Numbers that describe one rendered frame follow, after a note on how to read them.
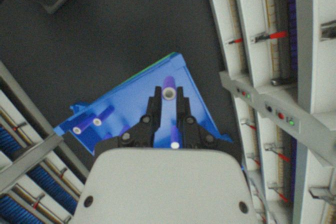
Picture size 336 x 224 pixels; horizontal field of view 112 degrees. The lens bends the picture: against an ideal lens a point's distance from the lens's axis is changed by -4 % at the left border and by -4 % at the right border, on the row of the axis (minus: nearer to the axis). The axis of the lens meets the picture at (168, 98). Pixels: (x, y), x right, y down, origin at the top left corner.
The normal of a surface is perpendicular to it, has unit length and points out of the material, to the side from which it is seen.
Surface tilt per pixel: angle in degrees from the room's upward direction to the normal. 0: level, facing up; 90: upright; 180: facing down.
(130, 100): 0
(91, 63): 0
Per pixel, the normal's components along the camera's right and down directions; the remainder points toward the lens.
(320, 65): -0.29, 0.44
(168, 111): -0.03, 0.36
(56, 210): 0.79, -0.10
